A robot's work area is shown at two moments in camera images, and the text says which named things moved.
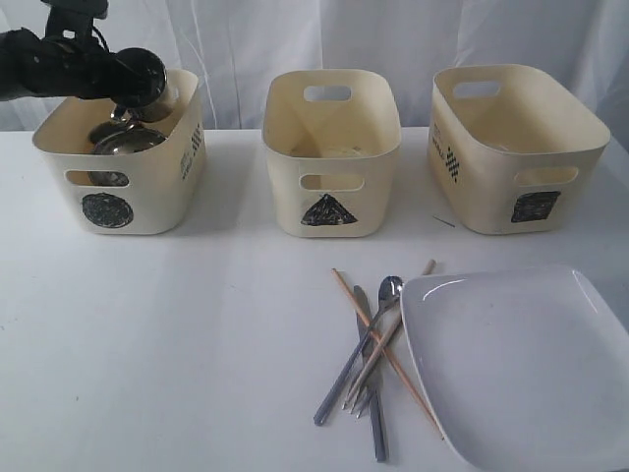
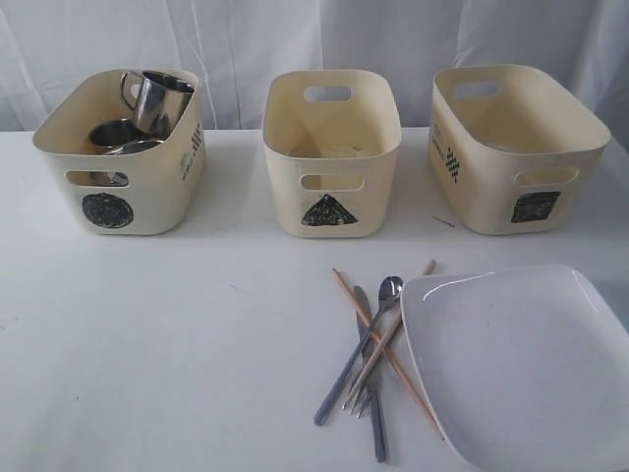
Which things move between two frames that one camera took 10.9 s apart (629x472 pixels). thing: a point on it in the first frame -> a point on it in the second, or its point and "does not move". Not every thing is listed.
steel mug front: (141, 84) -> (162, 100)
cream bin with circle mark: (151, 192) does not move
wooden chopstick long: (397, 366) does not move
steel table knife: (374, 392) does not move
